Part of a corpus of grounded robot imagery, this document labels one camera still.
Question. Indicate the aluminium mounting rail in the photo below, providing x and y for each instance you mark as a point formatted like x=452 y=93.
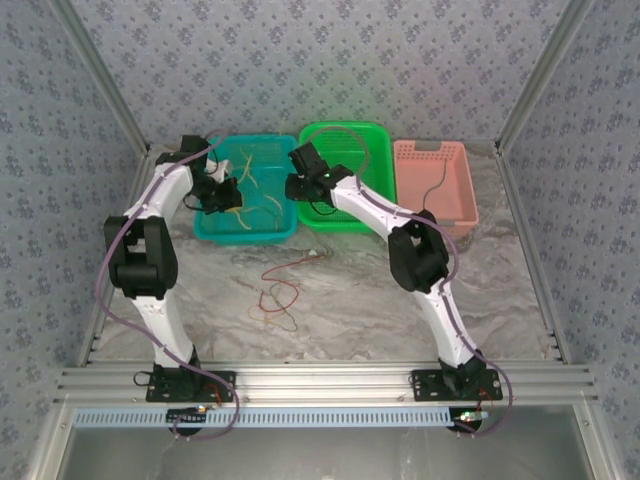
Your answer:
x=325 y=382

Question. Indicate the small black controller board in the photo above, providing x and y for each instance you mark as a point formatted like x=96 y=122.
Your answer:
x=187 y=419
x=465 y=425

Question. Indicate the pink plastic basket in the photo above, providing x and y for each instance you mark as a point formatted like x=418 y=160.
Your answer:
x=415 y=175

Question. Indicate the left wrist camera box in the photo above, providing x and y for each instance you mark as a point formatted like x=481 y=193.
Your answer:
x=220 y=170

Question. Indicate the aluminium frame side rail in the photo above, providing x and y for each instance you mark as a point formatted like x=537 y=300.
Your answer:
x=530 y=250
x=92 y=330

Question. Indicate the aluminium frame post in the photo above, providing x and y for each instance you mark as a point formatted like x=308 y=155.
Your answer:
x=104 y=75
x=600 y=460
x=540 y=75
x=46 y=445

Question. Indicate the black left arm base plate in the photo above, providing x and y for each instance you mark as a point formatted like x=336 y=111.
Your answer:
x=160 y=392

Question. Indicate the green plastic basket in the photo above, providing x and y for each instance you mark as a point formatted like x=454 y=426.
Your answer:
x=380 y=165

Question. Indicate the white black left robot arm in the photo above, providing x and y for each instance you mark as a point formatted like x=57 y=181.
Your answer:
x=160 y=310

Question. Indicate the grey metal panel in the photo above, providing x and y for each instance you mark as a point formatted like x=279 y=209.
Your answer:
x=325 y=455

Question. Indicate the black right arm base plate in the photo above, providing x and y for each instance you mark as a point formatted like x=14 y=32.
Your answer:
x=425 y=387

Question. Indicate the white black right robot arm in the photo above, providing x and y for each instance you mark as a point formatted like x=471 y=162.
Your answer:
x=372 y=212

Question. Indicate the teal plastic basket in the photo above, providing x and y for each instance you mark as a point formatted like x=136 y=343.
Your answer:
x=270 y=165

